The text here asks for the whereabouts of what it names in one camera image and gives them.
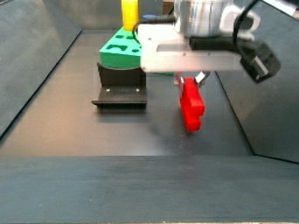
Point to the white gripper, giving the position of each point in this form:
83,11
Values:
166,53

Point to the red double-square block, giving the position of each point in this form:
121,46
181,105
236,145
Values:
193,104

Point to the green shape-sorter board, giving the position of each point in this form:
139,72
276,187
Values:
121,52

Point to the black curved holder stand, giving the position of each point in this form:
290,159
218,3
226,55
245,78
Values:
122,88

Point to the yellow rectangular block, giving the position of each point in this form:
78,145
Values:
130,13

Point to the black camera box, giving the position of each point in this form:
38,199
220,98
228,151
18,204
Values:
258,59

